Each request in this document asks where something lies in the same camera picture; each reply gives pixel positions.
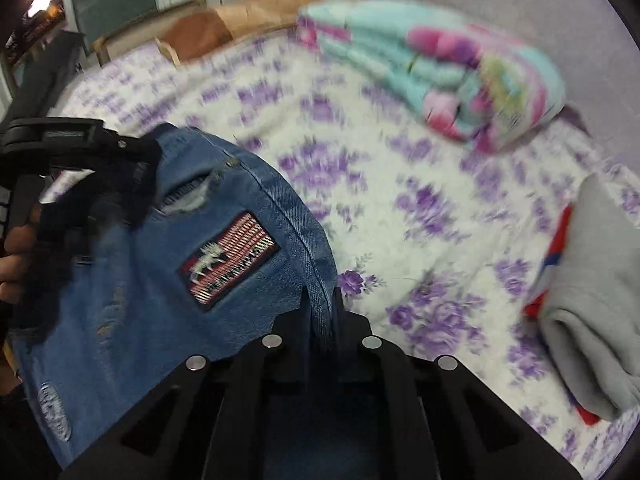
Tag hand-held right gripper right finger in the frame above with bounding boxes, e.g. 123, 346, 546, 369
332, 287, 584, 480

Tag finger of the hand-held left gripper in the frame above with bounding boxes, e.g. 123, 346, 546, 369
37, 170, 156, 253
102, 127, 164, 177

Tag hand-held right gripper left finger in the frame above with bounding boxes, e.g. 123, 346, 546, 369
65, 289, 314, 480

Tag blue denim pants with patch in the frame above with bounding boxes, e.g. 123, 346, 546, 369
10, 122, 337, 480

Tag person's left hand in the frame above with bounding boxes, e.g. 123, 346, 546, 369
0, 204, 44, 306

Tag dark furniture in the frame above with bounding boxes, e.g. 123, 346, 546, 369
9, 30, 87, 122

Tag purple floral bed sheet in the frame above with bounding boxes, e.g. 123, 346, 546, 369
50, 30, 640, 477

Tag brown cloth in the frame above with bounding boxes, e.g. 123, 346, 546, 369
157, 9, 235, 64

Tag red blue garment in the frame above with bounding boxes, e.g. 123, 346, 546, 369
522, 204, 602, 427

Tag folded grey garment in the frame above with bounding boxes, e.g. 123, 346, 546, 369
540, 175, 640, 423

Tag folded teal pink blanket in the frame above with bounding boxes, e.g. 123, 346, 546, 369
297, 0, 569, 154

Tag wooden bed frame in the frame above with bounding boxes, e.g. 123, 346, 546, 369
92, 0, 209, 69

